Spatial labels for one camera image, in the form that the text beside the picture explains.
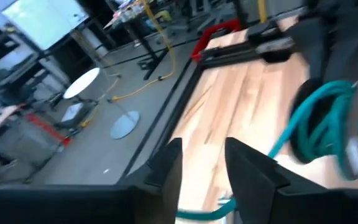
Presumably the white board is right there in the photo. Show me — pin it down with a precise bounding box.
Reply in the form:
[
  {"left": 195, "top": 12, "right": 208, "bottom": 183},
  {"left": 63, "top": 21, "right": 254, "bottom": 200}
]
[{"left": 1, "top": 0, "right": 90, "bottom": 50}]

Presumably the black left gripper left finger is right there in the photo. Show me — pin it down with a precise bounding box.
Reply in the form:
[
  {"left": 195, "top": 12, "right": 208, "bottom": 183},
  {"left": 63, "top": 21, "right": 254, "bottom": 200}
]
[{"left": 0, "top": 138, "right": 183, "bottom": 224}]

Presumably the teal cord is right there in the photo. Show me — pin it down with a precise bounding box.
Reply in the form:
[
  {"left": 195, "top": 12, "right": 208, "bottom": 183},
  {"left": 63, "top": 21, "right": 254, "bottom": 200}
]
[{"left": 175, "top": 80, "right": 358, "bottom": 222}]

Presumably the white round table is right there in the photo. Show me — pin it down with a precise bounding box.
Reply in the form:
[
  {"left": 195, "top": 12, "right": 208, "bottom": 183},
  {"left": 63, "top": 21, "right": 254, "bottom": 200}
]
[{"left": 63, "top": 67, "right": 101, "bottom": 100}]

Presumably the black aluminium table frame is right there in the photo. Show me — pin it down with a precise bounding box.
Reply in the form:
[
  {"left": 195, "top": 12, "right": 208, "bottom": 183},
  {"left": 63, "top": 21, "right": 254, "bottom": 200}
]
[{"left": 116, "top": 18, "right": 295, "bottom": 187}]

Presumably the black-legged table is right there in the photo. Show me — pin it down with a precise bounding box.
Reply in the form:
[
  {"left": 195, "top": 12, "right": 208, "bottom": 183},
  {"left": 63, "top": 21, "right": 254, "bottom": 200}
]
[{"left": 104, "top": 0, "right": 170, "bottom": 80}]

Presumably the red plastic bin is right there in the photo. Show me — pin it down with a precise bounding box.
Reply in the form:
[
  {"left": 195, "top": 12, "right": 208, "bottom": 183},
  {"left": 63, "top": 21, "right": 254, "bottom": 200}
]
[{"left": 190, "top": 18, "right": 242, "bottom": 62}]

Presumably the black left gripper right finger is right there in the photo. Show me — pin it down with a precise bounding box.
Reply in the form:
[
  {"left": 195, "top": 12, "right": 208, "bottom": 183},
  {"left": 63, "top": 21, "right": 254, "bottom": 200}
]
[{"left": 224, "top": 136, "right": 358, "bottom": 224}]

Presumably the yellow cable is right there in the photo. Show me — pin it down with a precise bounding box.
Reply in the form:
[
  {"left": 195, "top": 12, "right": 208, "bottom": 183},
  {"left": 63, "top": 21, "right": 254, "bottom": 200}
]
[{"left": 112, "top": 0, "right": 177, "bottom": 102}]

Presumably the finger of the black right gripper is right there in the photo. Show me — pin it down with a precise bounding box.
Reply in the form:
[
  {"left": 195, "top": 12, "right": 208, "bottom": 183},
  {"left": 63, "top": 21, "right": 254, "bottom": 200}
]
[
  {"left": 300, "top": 27, "right": 326, "bottom": 80},
  {"left": 323, "top": 17, "right": 358, "bottom": 83}
]

